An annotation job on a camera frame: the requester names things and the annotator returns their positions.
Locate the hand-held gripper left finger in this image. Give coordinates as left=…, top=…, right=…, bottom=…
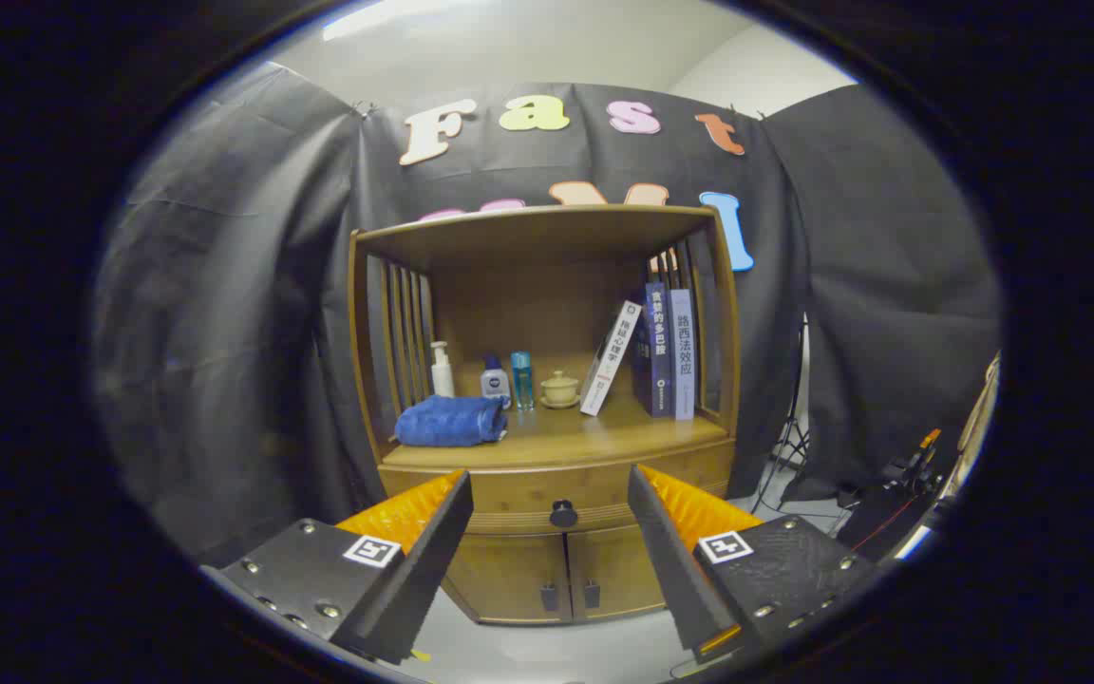
left=200, top=468, right=475, bottom=666

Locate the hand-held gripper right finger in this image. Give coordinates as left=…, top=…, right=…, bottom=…
left=627, top=464, right=880, bottom=664

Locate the wooden cabinet door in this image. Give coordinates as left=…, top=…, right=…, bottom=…
left=566, top=522, right=668, bottom=620
left=441, top=532, right=573, bottom=626

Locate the wooden countertop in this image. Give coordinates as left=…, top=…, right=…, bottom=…
left=384, top=394, right=730, bottom=468

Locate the wooden cabinet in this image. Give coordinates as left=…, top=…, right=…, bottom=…
left=348, top=204, right=743, bottom=626

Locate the folded blue towel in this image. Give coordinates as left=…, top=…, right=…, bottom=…
left=394, top=394, right=510, bottom=448

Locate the black light stand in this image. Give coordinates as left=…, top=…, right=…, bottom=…
left=751, top=313, right=812, bottom=514

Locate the white pump bottle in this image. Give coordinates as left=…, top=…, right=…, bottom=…
left=429, top=341, right=456, bottom=398

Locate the white bottle with blue cap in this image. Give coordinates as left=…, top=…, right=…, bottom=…
left=481, top=354, right=513, bottom=409

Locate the dark blue book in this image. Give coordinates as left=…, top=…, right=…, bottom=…
left=631, top=280, right=674, bottom=419

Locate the light purple book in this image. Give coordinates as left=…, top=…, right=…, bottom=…
left=669, top=288, right=697, bottom=422

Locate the yellow lidded teacup with saucer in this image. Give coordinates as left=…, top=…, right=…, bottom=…
left=539, top=370, right=582, bottom=410

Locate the white book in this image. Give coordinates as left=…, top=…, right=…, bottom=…
left=580, top=300, right=644, bottom=417

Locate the translucent blue bottle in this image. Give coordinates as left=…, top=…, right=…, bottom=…
left=510, top=351, right=536, bottom=411

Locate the black and orange device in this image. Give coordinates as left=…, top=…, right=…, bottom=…
left=879, top=427, right=947, bottom=504

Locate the black backdrop cloth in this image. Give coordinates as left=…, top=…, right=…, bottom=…
left=91, top=62, right=1002, bottom=561

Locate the beige wooden frame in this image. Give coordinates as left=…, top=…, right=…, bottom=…
left=960, top=351, right=1001, bottom=495

